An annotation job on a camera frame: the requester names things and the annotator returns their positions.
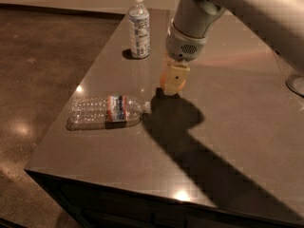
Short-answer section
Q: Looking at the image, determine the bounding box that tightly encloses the upright clear water bottle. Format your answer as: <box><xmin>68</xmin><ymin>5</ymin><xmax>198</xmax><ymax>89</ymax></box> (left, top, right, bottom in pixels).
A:
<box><xmin>127</xmin><ymin>0</ymin><xmax>150</xmax><ymax>59</ymax></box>

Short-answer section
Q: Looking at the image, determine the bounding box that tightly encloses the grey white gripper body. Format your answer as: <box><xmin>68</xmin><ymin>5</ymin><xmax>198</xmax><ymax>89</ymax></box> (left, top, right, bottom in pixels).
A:
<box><xmin>165</xmin><ymin>20</ymin><xmax>207</xmax><ymax>61</ymax></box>

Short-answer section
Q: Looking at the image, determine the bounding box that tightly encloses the empty lying plastic bottle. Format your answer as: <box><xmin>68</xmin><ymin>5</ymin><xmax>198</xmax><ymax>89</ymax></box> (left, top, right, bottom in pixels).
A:
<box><xmin>66</xmin><ymin>95</ymin><xmax>151</xmax><ymax>131</ymax></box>

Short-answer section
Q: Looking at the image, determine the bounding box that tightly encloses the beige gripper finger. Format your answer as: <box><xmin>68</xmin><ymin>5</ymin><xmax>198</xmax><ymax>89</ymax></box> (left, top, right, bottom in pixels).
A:
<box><xmin>163</xmin><ymin>62</ymin><xmax>190</xmax><ymax>96</ymax></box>
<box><xmin>161</xmin><ymin>52</ymin><xmax>172</xmax><ymax>75</ymax></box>

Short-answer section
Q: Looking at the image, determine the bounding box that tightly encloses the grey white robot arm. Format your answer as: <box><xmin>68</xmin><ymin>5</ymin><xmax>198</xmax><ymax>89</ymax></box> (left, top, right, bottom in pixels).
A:
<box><xmin>166</xmin><ymin>0</ymin><xmax>304</xmax><ymax>96</ymax></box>

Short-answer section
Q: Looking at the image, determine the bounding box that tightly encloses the round table grommet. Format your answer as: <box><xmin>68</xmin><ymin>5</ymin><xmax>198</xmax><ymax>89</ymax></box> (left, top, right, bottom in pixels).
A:
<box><xmin>285</xmin><ymin>74</ymin><xmax>304</xmax><ymax>98</ymax></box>

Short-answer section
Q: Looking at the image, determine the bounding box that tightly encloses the orange fruit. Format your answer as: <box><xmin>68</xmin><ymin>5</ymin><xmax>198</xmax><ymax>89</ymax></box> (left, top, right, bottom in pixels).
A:
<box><xmin>160</xmin><ymin>72</ymin><xmax>185</xmax><ymax>92</ymax></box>

